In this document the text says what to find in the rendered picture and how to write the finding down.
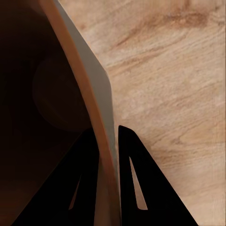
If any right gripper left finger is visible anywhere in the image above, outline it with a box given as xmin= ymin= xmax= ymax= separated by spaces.
xmin=11 ymin=128 xmax=99 ymax=226

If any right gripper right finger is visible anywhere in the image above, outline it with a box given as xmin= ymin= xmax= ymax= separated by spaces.
xmin=118 ymin=125 xmax=198 ymax=226

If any trash can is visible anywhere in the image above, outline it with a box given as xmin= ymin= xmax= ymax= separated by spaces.
xmin=0 ymin=0 xmax=122 ymax=226

